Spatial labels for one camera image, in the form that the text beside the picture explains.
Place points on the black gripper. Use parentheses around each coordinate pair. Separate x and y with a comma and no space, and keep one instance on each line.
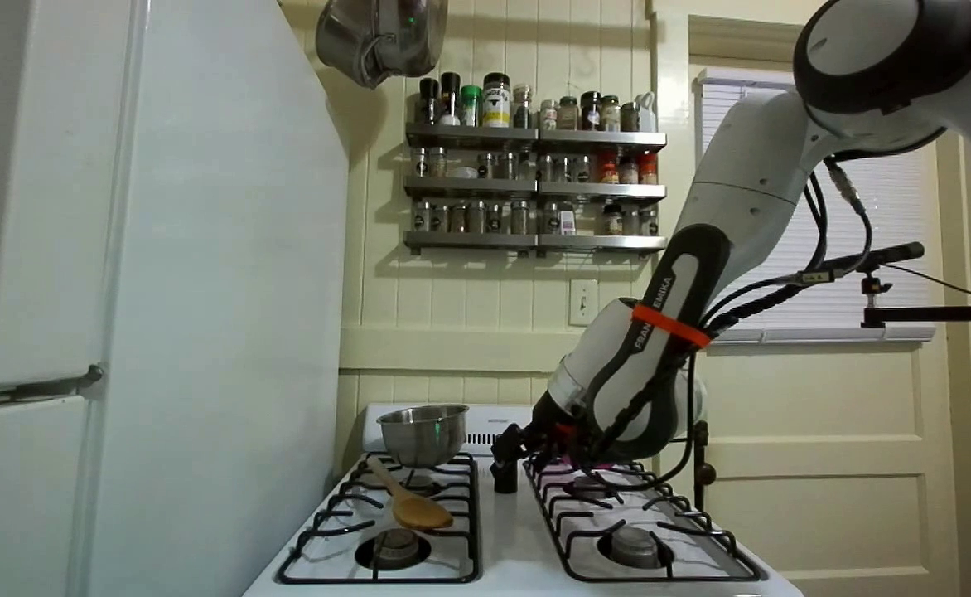
(555,433)

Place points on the black cylindrical container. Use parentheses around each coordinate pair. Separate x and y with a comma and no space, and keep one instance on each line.
(505,475)

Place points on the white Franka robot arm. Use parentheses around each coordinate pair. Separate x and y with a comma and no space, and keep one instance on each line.
(749,167)

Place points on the stainless steel pot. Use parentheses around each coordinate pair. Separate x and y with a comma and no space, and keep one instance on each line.
(422,433)

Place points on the white gas stove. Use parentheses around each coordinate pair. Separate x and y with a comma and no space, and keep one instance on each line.
(505,543)

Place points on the wooden spoon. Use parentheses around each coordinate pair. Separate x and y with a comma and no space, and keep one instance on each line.
(417,513)

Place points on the black burner grate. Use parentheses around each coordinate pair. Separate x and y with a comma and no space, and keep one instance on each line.
(662,578)
(373,578)

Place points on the red spice jar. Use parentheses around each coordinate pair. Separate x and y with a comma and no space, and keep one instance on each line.
(607,167)
(648,167)

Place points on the white refrigerator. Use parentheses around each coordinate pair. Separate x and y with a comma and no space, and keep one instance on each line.
(208,332)

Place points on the small glass spice jar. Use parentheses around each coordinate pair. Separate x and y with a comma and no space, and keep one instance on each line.
(547,118)
(569,114)
(610,114)
(520,112)
(630,118)
(648,114)

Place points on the cream panel door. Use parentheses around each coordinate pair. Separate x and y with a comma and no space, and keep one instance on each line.
(835,441)

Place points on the large yellow-label jar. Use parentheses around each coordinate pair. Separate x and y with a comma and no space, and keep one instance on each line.
(496,103)

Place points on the green-capped spice jar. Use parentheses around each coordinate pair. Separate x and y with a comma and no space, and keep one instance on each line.
(468,103)

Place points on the dark spice bottle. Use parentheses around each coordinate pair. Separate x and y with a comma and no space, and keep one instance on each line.
(591,112)

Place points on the white bottle black cap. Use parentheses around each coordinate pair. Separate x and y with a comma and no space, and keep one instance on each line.
(449,103)

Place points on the dark-lidded spice jar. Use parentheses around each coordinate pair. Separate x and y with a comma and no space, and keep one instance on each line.
(428,103)

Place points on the gray hanging kitchen utensil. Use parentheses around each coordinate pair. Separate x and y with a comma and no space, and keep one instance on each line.
(379,44)

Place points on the white window blind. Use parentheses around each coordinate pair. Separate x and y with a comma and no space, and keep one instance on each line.
(892,186)

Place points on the white wall switch plate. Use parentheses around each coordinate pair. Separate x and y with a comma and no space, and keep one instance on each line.
(582,303)

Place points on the gray wall spice rack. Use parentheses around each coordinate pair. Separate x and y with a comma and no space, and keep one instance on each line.
(470,240)

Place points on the black stereo camera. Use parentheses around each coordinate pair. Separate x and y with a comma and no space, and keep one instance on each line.
(886,255)

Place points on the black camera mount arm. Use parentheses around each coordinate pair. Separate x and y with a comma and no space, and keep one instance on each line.
(934,312)

